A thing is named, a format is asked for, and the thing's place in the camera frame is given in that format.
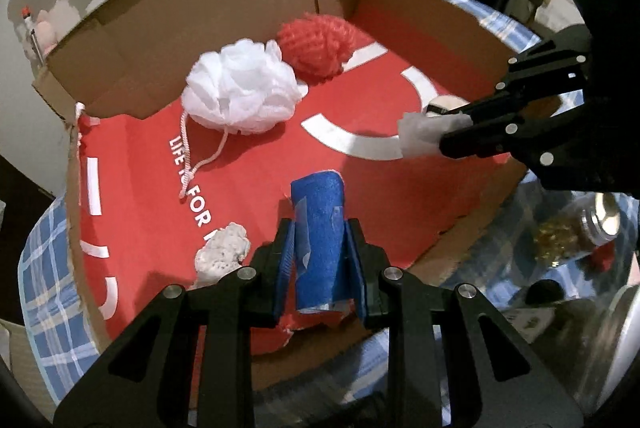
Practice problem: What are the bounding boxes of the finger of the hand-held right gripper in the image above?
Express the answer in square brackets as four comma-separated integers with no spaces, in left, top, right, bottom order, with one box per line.
[438,105,596,191]
[457,33,593,116]

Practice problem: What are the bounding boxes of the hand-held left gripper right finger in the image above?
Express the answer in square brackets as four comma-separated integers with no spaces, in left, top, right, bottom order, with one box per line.
[345,218,586,428]

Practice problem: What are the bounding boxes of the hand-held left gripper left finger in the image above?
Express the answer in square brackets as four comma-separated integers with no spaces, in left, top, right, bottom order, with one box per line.
[52,218,301,428]

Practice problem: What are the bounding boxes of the blue towel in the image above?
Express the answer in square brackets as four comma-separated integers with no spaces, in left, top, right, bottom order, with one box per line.
[291,172,358,316]

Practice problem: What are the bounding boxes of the white satin cloth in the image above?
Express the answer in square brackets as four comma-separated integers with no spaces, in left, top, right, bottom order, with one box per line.
[397,110,473,157]

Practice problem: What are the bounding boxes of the white mesh bath pouf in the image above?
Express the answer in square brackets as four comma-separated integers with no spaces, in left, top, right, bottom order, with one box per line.
[177,38,306,201]

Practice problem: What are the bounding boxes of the orange-red mesh bath pouf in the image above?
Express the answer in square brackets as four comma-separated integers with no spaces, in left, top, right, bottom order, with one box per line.
[276,13,357,83]

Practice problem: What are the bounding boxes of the cardboard box red lining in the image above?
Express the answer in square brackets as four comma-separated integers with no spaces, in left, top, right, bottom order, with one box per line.
[32,0,561,428]

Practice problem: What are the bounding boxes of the small clear jar gold contents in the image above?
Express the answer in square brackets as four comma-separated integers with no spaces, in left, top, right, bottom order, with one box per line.
[530,195,623,266]

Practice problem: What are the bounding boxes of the blue plaid blanket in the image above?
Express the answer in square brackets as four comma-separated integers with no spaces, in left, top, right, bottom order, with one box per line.
[17,0,640,428]

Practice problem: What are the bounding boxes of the large glass jar metal lid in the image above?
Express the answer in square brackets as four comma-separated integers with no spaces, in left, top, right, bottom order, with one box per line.
[565,283,640,419]

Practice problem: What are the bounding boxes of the pink plush toy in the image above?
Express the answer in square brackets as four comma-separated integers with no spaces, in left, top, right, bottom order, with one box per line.
[35,0,81,54]

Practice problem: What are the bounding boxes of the mop pole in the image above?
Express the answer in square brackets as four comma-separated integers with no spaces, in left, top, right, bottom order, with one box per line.
[20,8,46,69]

